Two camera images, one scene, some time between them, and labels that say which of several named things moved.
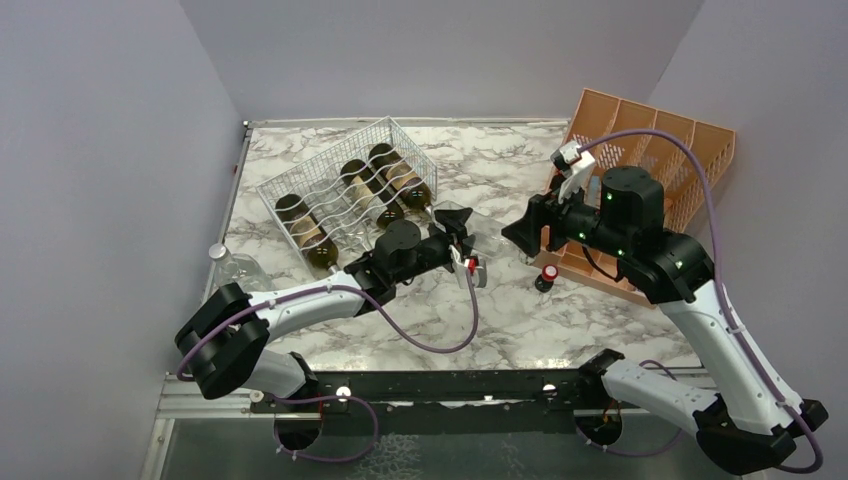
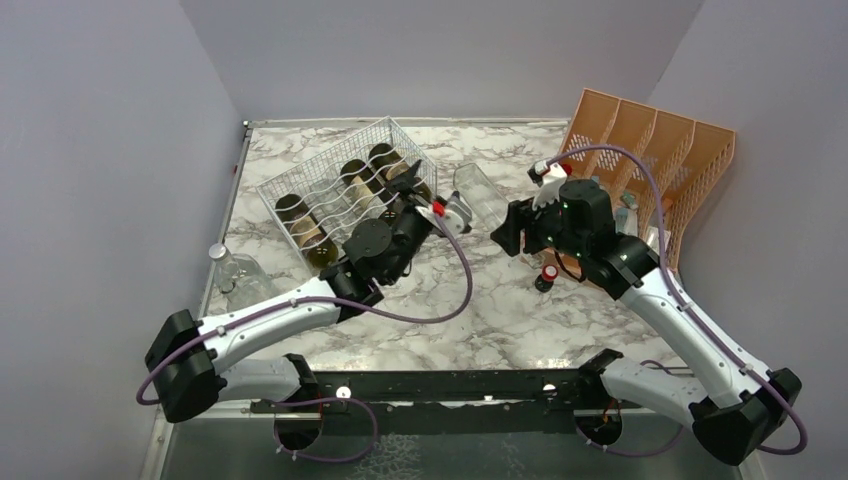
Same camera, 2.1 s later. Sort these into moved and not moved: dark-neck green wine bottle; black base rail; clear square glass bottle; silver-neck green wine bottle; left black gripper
Moved: left black gripper; clear square glass bottle
Not moved: dark-neck green wine bottle; silver-neck green wine bottle; black base rail
